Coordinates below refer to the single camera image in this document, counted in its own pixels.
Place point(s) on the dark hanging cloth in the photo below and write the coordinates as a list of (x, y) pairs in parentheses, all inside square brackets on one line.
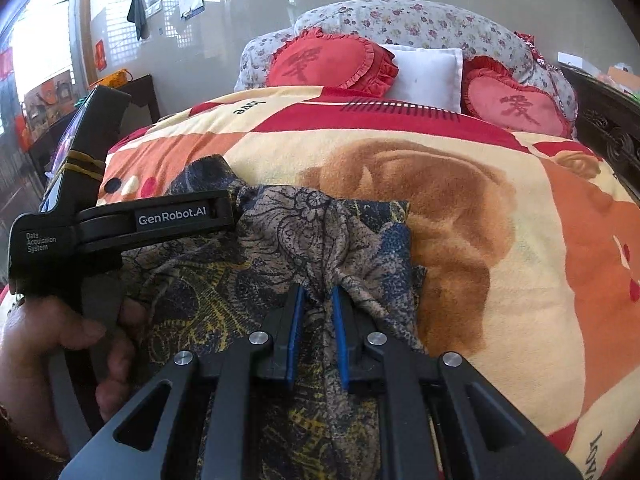
[(138, 10)]

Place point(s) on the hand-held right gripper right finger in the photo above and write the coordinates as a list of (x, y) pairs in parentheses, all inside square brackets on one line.
[(340, 332)]

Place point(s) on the red paper wall sticker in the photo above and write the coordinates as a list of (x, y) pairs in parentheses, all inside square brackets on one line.
[(100, 55)]

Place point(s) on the floral rolled quilt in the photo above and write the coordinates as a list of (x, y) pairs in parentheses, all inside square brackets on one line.
[(425, 22)]

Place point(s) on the window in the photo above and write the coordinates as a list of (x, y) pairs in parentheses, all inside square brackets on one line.
[(40, 55)]

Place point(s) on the white square pillow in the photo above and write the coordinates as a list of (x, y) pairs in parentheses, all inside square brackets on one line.
[(430, 77)]

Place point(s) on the orange printed box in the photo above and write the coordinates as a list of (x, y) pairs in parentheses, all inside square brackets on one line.
[(47, 102)]

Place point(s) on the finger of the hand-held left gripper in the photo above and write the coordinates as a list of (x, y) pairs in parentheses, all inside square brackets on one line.
[(110, 240), (110, 212)]

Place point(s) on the yellow box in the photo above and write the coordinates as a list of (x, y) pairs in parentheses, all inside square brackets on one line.
[(115, 79)]

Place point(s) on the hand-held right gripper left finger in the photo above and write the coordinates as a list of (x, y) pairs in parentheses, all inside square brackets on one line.
[(295, 330)]

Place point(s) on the person's left forearm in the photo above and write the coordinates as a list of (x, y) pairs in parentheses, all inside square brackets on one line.
[(17, 452)]

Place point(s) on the red orange cream printed blanket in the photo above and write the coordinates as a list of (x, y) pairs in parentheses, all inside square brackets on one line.
[(475, 210)]

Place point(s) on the patterned blue yellow brown garment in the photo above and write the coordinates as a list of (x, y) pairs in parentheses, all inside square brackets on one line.
[(300, 230)]

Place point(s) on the dark wooden table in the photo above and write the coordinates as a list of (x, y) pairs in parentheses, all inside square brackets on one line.
[(142, 97)]

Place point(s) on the red ruffled cushion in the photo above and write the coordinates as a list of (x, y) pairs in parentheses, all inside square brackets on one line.
[(526, 44)]

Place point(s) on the dark carved wooden bed frame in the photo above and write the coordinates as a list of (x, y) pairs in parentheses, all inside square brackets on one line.
[(607, 125)]

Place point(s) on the red heart-shaped ruffled pillow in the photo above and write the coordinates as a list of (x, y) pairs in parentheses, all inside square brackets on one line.
[(320, 62), (515, 107)]

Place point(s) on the person's left hand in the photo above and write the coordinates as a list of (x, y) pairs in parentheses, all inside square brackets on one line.
[(35, 340)]

